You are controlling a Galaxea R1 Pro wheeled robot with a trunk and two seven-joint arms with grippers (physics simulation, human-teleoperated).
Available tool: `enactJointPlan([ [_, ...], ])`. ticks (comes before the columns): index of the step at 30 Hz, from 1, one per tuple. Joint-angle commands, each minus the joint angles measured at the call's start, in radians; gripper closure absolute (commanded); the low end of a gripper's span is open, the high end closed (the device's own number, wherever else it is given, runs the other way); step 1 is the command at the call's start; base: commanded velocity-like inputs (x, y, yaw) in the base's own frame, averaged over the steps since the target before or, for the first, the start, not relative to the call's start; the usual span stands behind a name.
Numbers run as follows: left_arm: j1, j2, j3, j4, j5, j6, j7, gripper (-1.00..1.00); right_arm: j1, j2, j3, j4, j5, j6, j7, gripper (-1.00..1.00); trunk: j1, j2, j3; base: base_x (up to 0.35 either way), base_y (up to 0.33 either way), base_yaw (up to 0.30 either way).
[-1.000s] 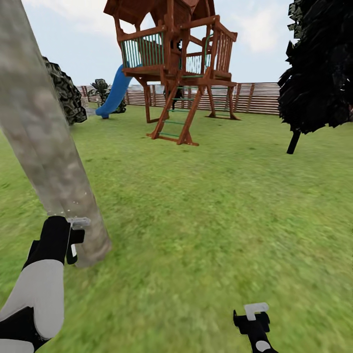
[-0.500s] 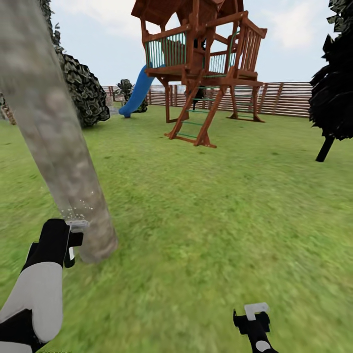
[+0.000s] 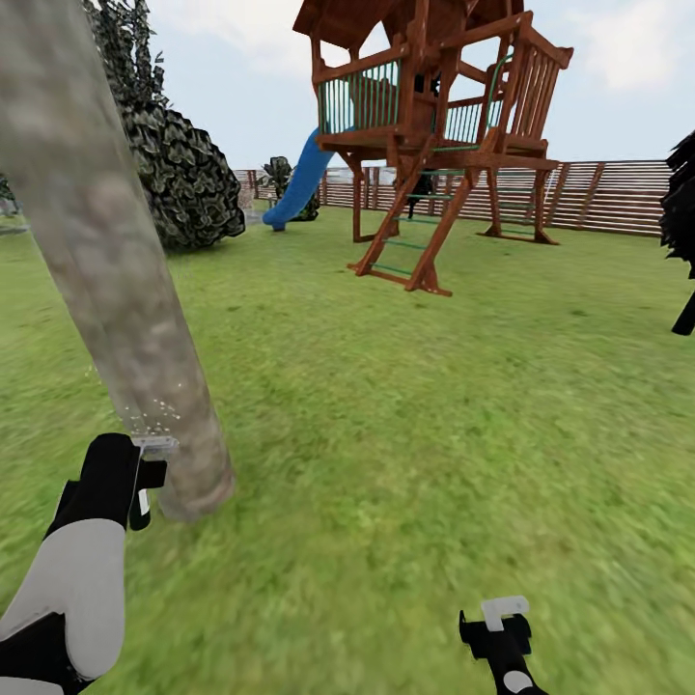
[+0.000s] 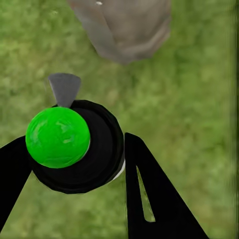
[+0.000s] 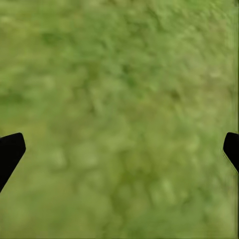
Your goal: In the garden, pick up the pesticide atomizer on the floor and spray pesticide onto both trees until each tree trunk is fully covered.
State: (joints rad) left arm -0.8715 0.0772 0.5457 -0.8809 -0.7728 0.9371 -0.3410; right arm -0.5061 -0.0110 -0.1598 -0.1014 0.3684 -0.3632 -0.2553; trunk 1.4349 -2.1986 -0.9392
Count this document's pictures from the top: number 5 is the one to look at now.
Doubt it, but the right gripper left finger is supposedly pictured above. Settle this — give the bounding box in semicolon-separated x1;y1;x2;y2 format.
0;132;26;192

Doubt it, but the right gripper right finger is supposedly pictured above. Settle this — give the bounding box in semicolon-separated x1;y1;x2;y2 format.
223;132;239;173

